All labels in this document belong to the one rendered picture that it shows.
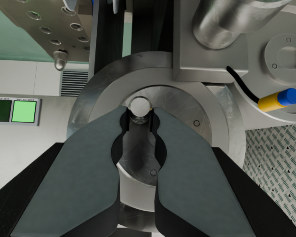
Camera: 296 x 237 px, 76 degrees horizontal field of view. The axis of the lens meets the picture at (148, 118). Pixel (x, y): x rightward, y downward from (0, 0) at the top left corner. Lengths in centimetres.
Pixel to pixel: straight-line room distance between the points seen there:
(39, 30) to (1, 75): 314
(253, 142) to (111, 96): 27
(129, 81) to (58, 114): 39
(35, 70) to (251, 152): 324
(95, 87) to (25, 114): 40
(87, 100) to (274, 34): 18
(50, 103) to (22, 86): 286
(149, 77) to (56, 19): 30
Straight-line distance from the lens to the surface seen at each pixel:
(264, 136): 34
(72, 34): 47
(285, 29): 24
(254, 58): 21
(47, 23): 46
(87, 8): 38
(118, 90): 16
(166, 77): 16
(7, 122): 58
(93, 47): 19
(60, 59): 55
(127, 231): 61
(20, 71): 349
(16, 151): 57
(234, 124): 18
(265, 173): 34
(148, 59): 17
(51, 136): 53
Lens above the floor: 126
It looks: 8 degrees down
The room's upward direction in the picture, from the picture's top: 178 degrees counter-clockwise
